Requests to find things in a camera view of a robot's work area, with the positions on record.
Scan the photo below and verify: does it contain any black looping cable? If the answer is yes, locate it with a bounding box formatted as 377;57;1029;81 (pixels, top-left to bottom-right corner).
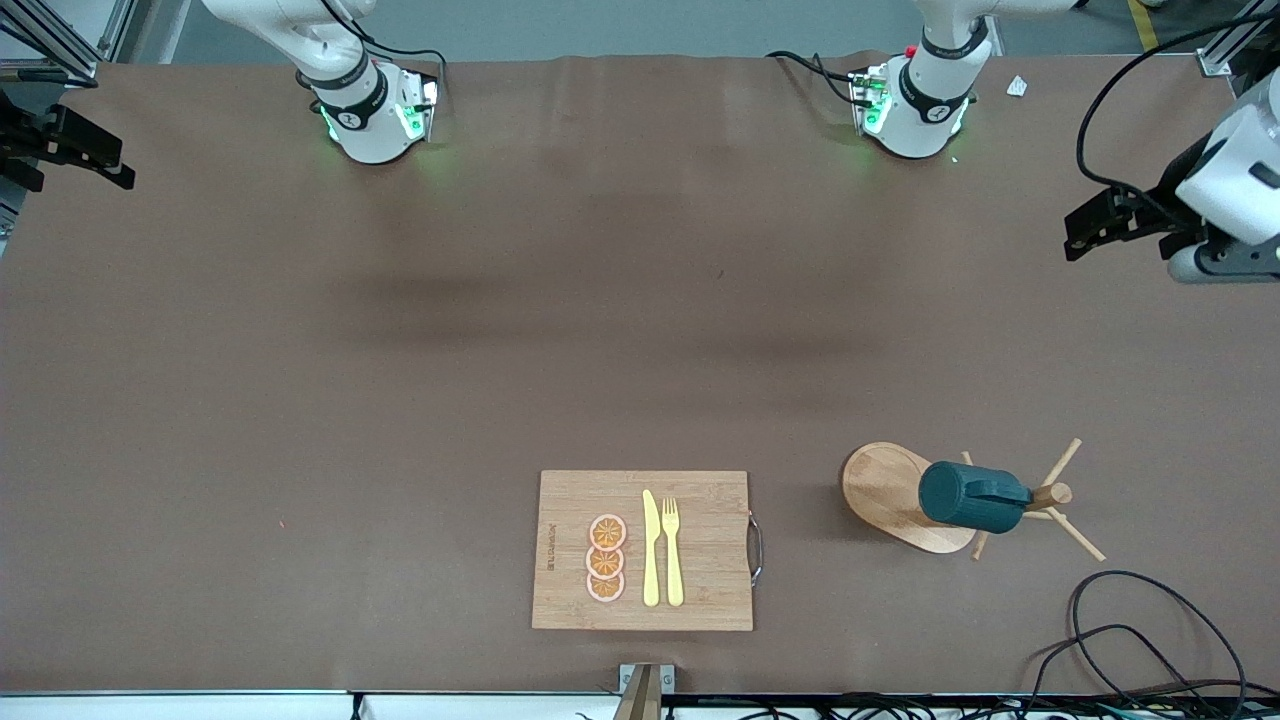
1068;570;1251;720
1020;625;1211;720

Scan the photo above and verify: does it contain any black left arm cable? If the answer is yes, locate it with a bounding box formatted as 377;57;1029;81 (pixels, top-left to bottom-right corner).
1076;8;1280;236

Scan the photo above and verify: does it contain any bamboo cutting board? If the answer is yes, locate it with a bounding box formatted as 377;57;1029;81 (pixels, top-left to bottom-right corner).
531;470;765;633

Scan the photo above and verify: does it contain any yellow plastic knife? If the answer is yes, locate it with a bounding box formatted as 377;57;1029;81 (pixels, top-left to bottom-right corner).
642;489;662;608

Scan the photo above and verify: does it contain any dark teal cup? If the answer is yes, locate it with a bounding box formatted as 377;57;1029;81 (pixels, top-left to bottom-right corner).
918;460;1033;534

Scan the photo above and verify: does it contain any yellow plastic fork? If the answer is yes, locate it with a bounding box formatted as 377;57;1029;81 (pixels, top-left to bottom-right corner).
661;497;686;608

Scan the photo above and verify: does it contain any brown table cover mat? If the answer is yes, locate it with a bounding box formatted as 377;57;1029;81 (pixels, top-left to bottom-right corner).
0;50;1280;696

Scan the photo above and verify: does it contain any aluminium frame strut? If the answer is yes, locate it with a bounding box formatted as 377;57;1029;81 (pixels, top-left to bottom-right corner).
0;0;136;89
1197;0;1280;79

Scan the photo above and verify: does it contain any aluminium camera post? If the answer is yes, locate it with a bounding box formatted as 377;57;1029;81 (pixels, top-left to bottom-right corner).
618;663;676;720

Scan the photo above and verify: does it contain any wooden mug tree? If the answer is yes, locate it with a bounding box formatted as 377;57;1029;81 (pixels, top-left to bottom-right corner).
841;438;1107;563

